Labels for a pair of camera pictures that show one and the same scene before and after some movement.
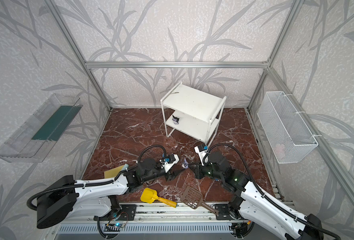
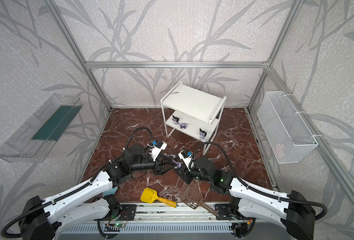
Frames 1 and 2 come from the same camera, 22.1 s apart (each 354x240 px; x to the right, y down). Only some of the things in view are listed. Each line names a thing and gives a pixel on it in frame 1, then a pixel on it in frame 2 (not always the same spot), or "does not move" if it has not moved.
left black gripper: (169, 174) to (158, 167)
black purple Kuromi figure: (175, 120) does not move
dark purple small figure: (185, 165) to (183, 125)
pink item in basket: (280, 150) does not move
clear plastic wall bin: (31, 141) does not move
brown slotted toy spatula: (194, 198) does not move
